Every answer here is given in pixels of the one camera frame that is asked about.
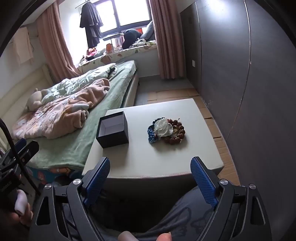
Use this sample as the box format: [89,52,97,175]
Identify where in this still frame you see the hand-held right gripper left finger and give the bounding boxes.
[29,157,111,241]

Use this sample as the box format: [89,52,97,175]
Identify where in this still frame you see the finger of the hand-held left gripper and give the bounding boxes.
[10,138,39,161]

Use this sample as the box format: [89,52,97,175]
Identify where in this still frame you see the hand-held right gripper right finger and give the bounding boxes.
[190,156,273,241]

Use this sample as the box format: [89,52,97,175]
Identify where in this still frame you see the black jewelry box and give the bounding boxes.
[96,111,129,149]

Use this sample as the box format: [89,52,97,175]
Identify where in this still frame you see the brown bead bracelet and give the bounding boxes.
[161,118,186,145]

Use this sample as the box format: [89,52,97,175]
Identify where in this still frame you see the blue bead bracelet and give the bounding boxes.
[147,124,163,144]

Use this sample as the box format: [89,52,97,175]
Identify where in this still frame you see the person's left hand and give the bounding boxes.
[0,189,35,227]

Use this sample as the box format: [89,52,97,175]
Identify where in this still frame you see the person's right hand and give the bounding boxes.
[118,230,173,241]

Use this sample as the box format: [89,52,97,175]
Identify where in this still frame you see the printed storage box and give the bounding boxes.
[30,166,77,186]

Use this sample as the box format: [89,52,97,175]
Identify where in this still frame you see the cardboard floor sheets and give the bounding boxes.
[146,87,241,186]

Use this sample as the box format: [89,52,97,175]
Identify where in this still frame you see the bed with green sheet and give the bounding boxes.
[28,60,139,171]

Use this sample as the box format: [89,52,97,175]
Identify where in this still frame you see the pink fleece blanket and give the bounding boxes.
[11,78,111,140]

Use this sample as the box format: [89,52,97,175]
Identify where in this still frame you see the beige plush toy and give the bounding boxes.
[25,89,51,112]

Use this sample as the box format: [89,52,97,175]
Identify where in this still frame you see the white low table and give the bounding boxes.
[83,98,224,201]

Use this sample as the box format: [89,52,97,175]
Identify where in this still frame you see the cream padded headboard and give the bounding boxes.
[0,64,54,136]

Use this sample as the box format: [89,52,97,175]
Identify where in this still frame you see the person's dark grey pants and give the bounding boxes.
[62,185,223,241]

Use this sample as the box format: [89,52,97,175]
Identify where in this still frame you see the light green duvet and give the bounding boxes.
[40,62,117,105]

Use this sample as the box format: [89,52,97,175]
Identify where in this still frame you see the pink curtain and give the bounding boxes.
[36,2,80,84]
[150,0,186,80]

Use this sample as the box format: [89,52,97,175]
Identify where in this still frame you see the dark grey wardrobe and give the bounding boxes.
[180,0,296,210]

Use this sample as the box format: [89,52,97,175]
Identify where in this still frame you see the printed window seat cushion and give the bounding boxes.
[78,40,158,73]

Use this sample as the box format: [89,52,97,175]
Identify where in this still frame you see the small white folding table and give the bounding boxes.
[102,34,124,42]

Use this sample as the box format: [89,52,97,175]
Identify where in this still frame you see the hanging dark clothes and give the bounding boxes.
[80,1,103,48]

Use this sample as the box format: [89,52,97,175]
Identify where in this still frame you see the dark clothes pile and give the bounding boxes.
[122,29,144,50]

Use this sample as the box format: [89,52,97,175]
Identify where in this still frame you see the grey pillow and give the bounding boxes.
[140,20,155,42]

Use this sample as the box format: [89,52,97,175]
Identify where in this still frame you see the window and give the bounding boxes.
[94,0,153,34]

